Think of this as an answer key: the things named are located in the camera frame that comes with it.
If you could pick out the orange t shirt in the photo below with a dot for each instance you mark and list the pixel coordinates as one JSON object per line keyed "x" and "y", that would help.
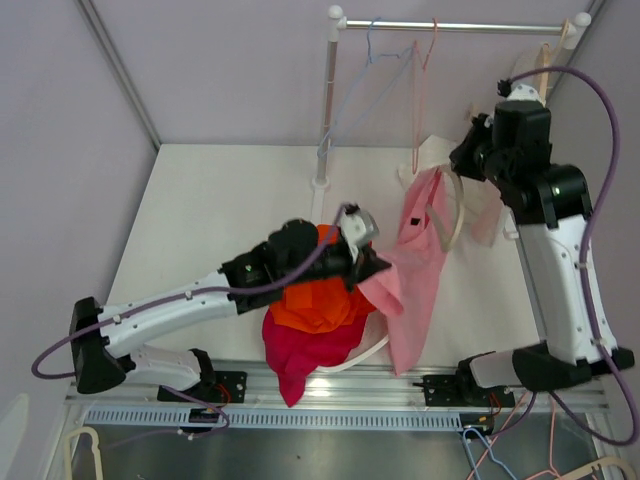
{"x": 319, "y": 306}

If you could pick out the magenta t shirt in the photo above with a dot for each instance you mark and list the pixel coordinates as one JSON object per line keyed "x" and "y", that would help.
{"x": 293, "y": 354}

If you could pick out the slotted grey cable duct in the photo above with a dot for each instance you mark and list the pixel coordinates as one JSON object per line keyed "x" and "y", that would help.
{"x": 278, "y": 419}

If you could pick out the beige wooden hanger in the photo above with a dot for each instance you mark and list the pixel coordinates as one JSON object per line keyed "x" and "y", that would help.
{"x": 447, "y": 236}
{"x": 546, "y": 55}

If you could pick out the pink wire hanger on floor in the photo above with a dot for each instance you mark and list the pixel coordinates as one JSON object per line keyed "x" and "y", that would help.
{"x": 523, "y": 407}

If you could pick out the white perforated plastic basket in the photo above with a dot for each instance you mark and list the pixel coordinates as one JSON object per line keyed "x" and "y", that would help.
{"x": 375, "y": 337}

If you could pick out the beige hanger at lower right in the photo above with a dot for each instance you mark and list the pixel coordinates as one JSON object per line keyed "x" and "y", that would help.
{"x": 599, "y": 465}

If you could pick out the pink t shirt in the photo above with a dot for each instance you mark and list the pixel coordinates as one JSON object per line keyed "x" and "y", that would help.
{"x": 405, "y": 293}

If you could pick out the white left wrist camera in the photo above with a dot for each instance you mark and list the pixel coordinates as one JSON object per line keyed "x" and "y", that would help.
{"x": 358, "y": 228}

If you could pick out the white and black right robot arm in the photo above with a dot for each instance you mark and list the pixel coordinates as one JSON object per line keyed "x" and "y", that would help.
{"x": 551, "y": 208}

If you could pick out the cream white t shirt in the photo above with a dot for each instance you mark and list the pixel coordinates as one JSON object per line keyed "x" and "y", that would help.
{"x": 484, "y": 211}

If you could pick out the white and silver clothes rack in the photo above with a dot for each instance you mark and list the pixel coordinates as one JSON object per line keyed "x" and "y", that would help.
{"x": 339, "y": 22}

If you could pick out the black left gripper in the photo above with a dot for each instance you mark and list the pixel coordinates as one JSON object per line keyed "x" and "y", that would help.
{"x": 369, "y": 264}

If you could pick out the pink wire hanger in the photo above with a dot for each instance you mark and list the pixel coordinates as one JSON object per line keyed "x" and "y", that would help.
{"x": 420, "y": 62}
{"x": 523, "y": 407}

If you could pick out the aluminium mounting rail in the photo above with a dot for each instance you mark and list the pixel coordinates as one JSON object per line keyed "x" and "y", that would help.
{"x": 363, "y": 387}

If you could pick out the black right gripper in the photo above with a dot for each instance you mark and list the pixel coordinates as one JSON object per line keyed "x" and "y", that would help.
{"x": 463, "y": 157}

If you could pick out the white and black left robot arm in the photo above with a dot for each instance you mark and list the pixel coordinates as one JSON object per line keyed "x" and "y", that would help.
{"x": 111, "y": 344}

